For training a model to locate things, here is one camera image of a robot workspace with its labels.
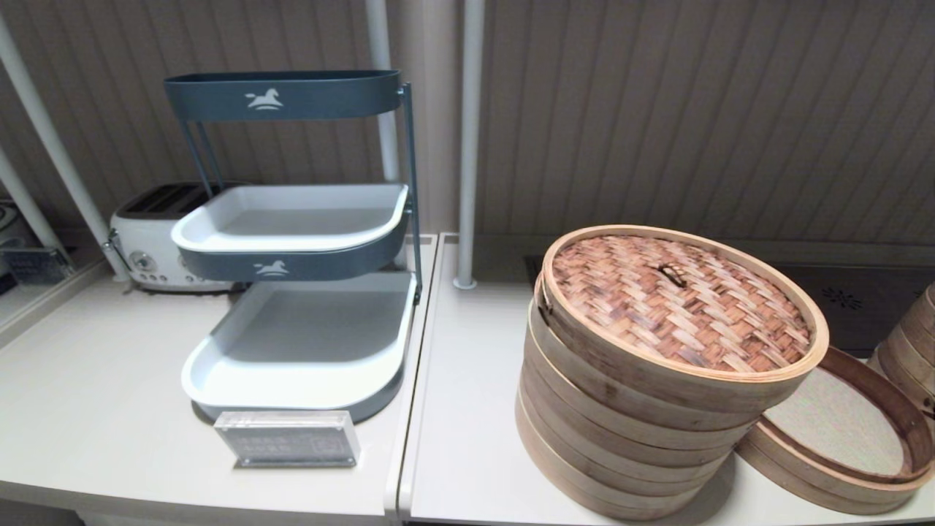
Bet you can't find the blue-grey metal rack frame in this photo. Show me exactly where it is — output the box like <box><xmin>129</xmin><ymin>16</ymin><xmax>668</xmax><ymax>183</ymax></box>
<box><xmin>179</xmin><ymin>82</ymin><xmax>424</xmax><ymax>305</ymax></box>

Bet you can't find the white-lined blue-grey rack tray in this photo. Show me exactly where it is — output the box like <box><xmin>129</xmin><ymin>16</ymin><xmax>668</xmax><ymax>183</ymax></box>
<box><xmin>180</xmin><ymin>272</ymin><xmax>419</xmax><ymax>424</ymax></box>
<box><xmin>170</xmin><ymin>183</ymin><xmax>410</xmax><ymax>284</ymax></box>

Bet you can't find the large bamboo steamer basket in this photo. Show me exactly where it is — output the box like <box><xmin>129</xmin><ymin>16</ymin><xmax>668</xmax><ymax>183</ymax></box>
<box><xmin>520</xmin><ymin>343</ymin><xmax>753</xmax><ymax>476</ymax></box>
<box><xmin>514</xmin><ymin>394</ymin><xmax>725</xmax><ymax>522</ymax></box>

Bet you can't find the bamboo steamer stack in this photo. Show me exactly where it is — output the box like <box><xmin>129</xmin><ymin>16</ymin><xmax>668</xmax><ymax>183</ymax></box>
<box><xmin>869</xmin><ymin>283</ymin><xmax>935</xmax><ymax>417</ymax></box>

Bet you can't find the white metal support pole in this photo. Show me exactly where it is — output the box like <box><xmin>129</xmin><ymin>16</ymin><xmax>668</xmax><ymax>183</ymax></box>
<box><xmin>0</xmin><ymin>150</ymin><xmax>64</xmax><ymax>254</ymax></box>
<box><xmin>0</xmin><ymin>15</ymin><xmax>132</xmax><ymax>283</ymax></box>
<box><xmin>453</xmin><ymin>0</ymin><xmax>486</xmax><ymax>290</ymax></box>
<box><xmin>364</xmin><ymin>0</ymin><xmax>404</xmax><ymax>183</ymax></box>

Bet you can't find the white retro toaster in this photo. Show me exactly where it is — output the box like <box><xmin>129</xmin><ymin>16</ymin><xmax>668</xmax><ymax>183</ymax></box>
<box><xmin>108</xmin><ymin>181</ymin><xmax>236</xmax><ymax>294</ymax></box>

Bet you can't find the low bamboo steamer base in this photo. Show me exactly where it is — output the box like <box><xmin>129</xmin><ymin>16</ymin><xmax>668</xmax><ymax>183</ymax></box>
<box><xmin>734</xmin><ymin>346</ymin><xmax>935</xmax><ymax>517</ymax></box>

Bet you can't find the clear acrylic warning sign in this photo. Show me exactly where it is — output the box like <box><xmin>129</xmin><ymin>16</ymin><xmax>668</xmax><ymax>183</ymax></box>
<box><xmin>213</xmin><ymin>411</ymin><xmax>361</xmax><ymax>469</ymax></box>

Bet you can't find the small dark acrylic sign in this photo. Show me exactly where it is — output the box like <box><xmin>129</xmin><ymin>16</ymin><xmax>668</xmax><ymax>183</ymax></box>
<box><xmin>0</xmin><ymin>246</ymin><xmax>74</xmax><ymax>287</ymax></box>

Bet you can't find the small woven bamboo steamer lid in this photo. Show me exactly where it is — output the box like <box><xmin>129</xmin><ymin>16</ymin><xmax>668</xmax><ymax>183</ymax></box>
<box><xmin>537</xmin><ymin>224</ymin><xmax>831</xmax><ymax>416</ymax></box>

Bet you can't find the blue-grey oval rack shelf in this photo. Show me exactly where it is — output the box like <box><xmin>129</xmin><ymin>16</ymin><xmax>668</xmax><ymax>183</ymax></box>
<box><xmin>164</xmin><ymin>70</ymin><xmax>402</xmax><ymax>122</ymax></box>

